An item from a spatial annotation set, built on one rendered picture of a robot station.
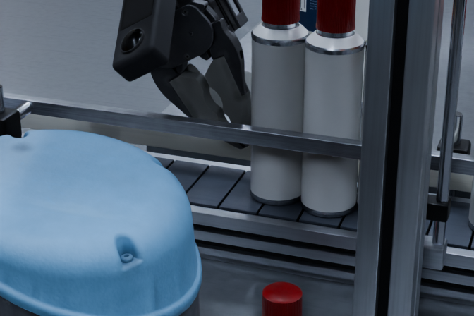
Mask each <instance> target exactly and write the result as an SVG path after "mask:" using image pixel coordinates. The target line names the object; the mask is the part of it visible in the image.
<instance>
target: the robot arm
mask: <svg viewBox="0 0 474 316"><path fill-rule="evenodd" d="M233 2H234V3H235V5H236V7H237V9H238V11H239V14H238V15H236V14H235V12H234V10H233V9H232V7H231V4H230V3H229V0H123V6H122V11H121V18H120V23H119V27H118V35H117V40H116V47H115V52H114V60H113V64H112V66H113V69H114V70H115V71H116V72H117V73H118V74H120V75H121V76H122V77H123V78H125V79H126V80H127V81H128V82H131V81H134V80H136V79H138V78H140V77H142V76H144V75H146V74H148V73H151V75H152V78H153V80H154V82H155V84H156V86H157V87H158V88H159V90H160V91H161V93H162V94H163V95H164V96H165V97H166V98H167V99H168V100H169V101H170V102H171V103H173V104H174V105H175V106H176V107H177V108H179V109H180V110H181V111H182V112H183V113H184V114H185V115H186V116H187V117H191V118H196V119H206V120H212V121H221V122H227V123H229V122H228V121H227V119H226V117H225V114H226V115H227V116H228V118H229V119H230V121H231V123H237V124H243V125H249V126H251V72H249V71H245V60H244V54H243V49H242V46H241V43H240V41H239V39H238V38H237V36H236V35H235V31H236V30H237V29H239V28H241V27H242V26H243V25H244V24H245V23H247V22H248V18H247V17H246V15H245V13H244V11H243V9H242V7H241V5H240V4H239V2H238V0H233ZM198 56H199V57H201V58H202V59H204V60H208V59H210V58H211V57H212V59H213V60H212V62H211V64H210V65H209V68H208V69H207V72H206V74H205V76H204V75H203V74H201V73H200V72H199V70H198V69H197V68H196V67H195V66H194V65H193V64H191V63H190V64H188V61H189V60H191V59H194V58H195V57H198ZM201 282H202V263H201V258H200V253H199V250H198V247H197V245H196V242H195V236H194V228H193V216H192V211H191V207H190V203H189V200H188V196H187V195H186V192H185V191H184V189H183V186H182V185H181V183H180V182H179V181H178V179H177V178H176V177H175V176H174V175H173V174H172V173H171V172H170V171H169V170H167V169H165V168H164V167H163V166H162V164H161V163H160V161H159V160H158V159H156V158H155V157H153V156H152V155H150V154H148V153H147V152H145V151H143V150H141V149H140V148H138V147H135V146H133V145H131V144H128V143H126V142H123V141H121V140H117V139H115V138H110V137H107V136H105V135H99V134H95V133H88V132H82V131H76V130H29V131H27V132H25V134H24V136H23V138H14V137H12V136H10V135H2V136H0V316H200V301H199V290H200V286H201Z"/></svg>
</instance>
